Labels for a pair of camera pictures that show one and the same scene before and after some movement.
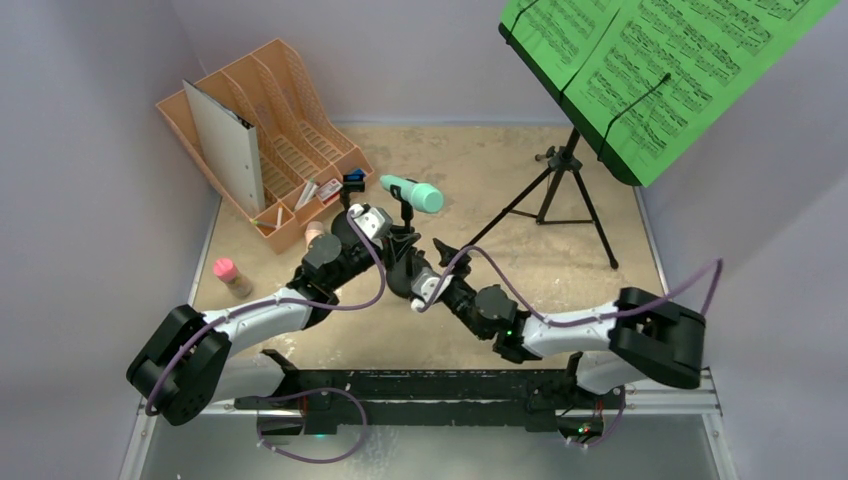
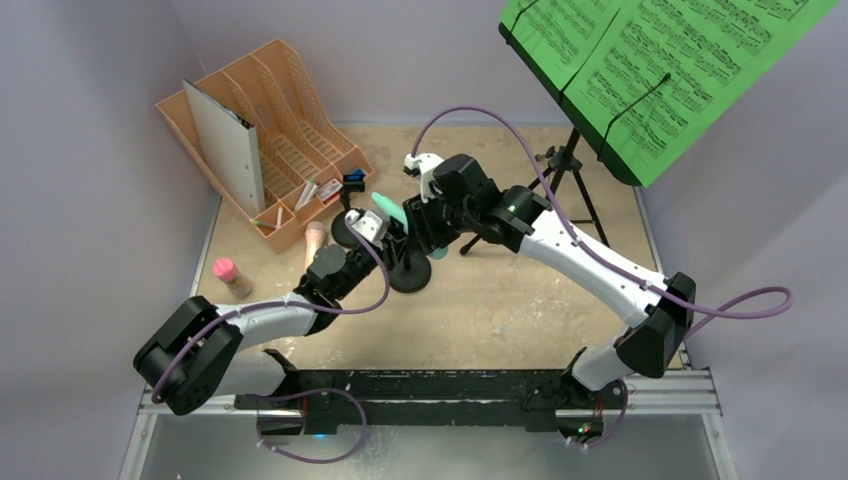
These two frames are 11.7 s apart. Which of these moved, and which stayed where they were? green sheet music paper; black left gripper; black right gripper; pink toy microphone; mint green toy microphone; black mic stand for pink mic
Moved: black right gripper; mint green toy microphone
Stayed: black left gripper; black mic stand for pink mic; pink toy microphone; green sheet music paper
